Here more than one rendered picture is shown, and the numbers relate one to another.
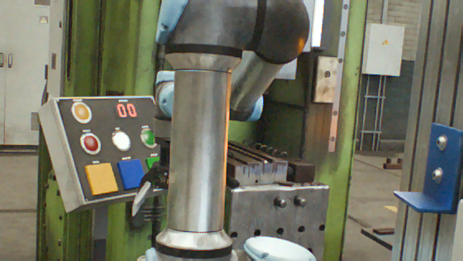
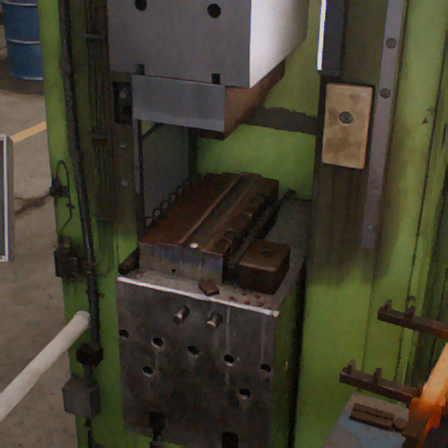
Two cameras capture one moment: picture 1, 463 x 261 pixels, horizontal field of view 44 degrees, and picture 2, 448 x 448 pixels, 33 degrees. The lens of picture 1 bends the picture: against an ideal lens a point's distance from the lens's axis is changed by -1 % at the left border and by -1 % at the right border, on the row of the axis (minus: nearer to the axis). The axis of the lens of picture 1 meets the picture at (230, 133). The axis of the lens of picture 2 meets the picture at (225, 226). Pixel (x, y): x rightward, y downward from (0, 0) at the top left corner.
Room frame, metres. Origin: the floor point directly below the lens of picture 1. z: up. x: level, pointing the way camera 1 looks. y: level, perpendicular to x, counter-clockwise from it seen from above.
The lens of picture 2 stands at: (0.95, -1.24, 1.81)
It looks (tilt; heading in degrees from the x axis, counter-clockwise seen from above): 28 degrees down; 47
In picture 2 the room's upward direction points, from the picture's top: 1 degrees clockwise
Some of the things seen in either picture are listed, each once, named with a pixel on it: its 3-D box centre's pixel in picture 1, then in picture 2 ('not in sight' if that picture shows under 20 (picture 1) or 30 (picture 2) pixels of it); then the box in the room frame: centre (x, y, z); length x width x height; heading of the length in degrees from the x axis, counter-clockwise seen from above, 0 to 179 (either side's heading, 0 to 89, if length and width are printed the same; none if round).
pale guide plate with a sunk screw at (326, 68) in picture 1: (325, 79); (345, 126); (2.13, -0.33, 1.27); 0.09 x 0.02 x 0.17; 117
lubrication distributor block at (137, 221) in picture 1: (140, 213); (67, 263); (1.81, 0.28, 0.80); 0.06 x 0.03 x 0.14; 117
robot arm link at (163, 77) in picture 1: (172, 95); not in sight; (1.31, 0.14, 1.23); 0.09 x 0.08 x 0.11; 12
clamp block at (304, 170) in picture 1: (296, 169); (264, 266); (2.00, -0.24, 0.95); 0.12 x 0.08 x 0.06; 27
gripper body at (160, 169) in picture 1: (167, 163); not in sight; (1.31, 0.14, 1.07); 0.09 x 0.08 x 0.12; 4
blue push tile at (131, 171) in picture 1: (131, 174); not in sight; (1.46, 0.25, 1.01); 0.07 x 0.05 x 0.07; 142
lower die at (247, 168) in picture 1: (233, 159); (214, 219); (2.05, -0.02, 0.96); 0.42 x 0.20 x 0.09; 27
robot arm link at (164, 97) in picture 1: (184, 101); not in sight; (1.22, 0.10, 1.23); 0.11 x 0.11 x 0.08; 12
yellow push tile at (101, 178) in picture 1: (100, 179); not in sight; (1.38, 0.31, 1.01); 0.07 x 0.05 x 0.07; 142
